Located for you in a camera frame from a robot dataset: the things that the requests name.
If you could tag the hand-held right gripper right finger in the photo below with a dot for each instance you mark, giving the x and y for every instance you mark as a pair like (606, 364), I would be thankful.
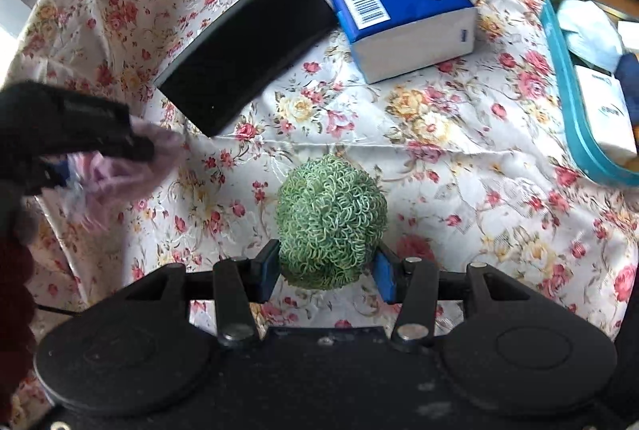
(384, 273)

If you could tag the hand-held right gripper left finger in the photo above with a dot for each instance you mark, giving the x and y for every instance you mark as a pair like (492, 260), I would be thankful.
(264, 270)

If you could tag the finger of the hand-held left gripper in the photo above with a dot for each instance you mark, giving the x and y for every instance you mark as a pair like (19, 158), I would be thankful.
(55, 175)
(132, 145)

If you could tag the pink cloth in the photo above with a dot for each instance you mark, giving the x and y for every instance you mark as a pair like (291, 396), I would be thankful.
(125, 175)

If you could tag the green scrubber ball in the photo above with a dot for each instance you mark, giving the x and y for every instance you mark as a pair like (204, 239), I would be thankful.
(329, 215)

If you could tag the teal tin tray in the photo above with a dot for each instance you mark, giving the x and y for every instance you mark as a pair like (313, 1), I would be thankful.
(564, 75)

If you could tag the blue face mask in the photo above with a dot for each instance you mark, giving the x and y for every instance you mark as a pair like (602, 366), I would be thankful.
(589, 40)

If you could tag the orange navy white sock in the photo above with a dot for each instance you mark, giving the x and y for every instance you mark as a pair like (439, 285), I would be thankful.
(630, 73)

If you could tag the floral tablecloth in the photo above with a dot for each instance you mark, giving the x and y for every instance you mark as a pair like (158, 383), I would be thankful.
(449, 160)

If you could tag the black box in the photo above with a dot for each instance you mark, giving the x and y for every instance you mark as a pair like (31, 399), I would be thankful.
(239, 55)

